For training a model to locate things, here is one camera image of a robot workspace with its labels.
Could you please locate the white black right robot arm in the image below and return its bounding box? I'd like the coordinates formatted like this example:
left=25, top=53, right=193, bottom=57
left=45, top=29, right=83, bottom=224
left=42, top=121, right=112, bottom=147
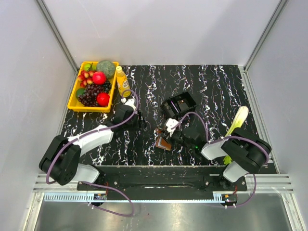
left=164, top=118, right=272, bottom=191

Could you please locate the black grape bunch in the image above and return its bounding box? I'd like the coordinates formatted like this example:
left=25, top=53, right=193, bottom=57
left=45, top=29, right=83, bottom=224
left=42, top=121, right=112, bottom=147
left=102, top=80, right=112, bottom=93

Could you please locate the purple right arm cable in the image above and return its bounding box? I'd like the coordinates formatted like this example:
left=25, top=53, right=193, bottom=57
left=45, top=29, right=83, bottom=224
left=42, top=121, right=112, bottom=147
left=172, top=112, right=270, bottom=209

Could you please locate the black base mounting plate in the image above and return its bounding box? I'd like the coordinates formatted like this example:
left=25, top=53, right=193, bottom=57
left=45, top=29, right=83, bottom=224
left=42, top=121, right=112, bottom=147
left=77, top=165, right=248, bottom=202

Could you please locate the green lime fruit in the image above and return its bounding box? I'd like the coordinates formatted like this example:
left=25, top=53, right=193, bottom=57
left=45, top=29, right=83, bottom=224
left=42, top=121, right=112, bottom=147
left=75, top=88, right=86, bottom=99

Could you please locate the yellow juice bottle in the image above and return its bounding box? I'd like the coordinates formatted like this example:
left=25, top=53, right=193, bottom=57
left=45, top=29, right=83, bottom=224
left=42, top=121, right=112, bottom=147
left=116, top=66, right=130, bottom=98

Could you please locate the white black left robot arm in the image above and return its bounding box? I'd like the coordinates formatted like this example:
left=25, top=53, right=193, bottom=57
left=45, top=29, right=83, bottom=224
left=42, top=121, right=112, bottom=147
left=39, top=98, right=146, bottom=190

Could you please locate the green melon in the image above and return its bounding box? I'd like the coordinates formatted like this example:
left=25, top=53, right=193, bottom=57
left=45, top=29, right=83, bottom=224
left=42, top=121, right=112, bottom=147
left=96, top=60, right=116, bottom=79

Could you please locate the red pomegranate lower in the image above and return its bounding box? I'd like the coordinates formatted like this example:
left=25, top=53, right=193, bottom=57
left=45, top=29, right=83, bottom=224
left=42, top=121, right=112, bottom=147
left=96, top=92, right=110, bottom=107

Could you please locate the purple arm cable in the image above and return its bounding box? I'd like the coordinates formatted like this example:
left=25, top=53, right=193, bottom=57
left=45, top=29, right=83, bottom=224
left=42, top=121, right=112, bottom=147
left=172, top=112, right=270, bottom=209
left=45, top=89, right=140, bottom=217

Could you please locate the brown leather card holder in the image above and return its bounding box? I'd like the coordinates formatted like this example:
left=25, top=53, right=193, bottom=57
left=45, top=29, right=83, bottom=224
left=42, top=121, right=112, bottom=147
left=155, top=129, right=172, bottom=151

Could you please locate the dark purple grape bunch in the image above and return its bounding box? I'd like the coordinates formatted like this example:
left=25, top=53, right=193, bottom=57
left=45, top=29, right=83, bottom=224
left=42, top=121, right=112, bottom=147
left=77, top=83, right=103, bottom=107

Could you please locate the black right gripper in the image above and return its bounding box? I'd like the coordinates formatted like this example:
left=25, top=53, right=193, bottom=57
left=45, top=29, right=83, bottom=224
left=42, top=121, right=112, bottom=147
left=158, top=128, right=194, bottom=151

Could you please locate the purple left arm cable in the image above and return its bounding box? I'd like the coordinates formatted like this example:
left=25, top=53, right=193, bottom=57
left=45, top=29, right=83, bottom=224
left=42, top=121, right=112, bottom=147
left=45, top=89, right=140, bottom=217

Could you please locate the black plastic card box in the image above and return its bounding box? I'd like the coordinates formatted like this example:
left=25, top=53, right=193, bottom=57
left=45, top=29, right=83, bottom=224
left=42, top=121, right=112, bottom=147
left=160, top=91, right=197, bottom=119

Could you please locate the red pomegranate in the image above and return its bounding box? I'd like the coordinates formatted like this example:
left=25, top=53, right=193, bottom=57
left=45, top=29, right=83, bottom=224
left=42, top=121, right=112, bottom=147
left=96, top=92, right=110, bottom=107
left=92, top=72, right=106, bottom=85

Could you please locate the yellow plastic fruit tray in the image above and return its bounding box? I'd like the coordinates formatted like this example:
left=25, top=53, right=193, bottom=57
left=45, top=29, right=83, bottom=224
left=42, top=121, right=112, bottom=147
left=67, top=60, right=119, bottom=113

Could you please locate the small red fruit cluster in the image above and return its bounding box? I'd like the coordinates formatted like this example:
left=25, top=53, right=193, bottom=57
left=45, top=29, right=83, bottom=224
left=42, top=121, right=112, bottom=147
left=77, top=70, right=94, bottom=88

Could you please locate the red pomegranate upper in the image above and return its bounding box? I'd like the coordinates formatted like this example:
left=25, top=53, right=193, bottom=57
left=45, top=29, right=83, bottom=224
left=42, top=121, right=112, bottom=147
left=92, top=72, right=106, bottom=85

